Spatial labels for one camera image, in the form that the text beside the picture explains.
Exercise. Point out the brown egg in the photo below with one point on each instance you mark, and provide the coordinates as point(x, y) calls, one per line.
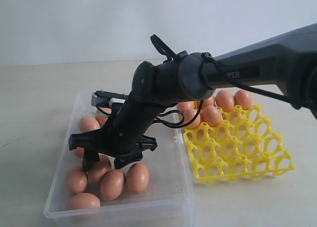
point(101, 117)
point(76, 180)
point(112, 185)
point(184, 106)
point(88, 123)
point(99, 169)
point(225, 100)
point(244, 99)
point(209, 102)
point(83, 201)
point(211, 115)
point(188, 116)
point(78, 152)
point(137, 178)

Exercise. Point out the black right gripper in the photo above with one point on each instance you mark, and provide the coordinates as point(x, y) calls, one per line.
point(122, 136)

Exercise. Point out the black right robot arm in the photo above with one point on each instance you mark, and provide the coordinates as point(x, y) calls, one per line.
point(283, 67)

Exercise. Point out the clear plastic bin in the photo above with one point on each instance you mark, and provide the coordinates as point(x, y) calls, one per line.
point(167, 201)

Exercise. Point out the yellow plastic egg tray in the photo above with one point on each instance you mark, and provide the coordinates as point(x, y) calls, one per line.
point(242, 145)

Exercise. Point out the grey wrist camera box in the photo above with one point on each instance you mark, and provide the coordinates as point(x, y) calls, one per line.
point(102, 98)

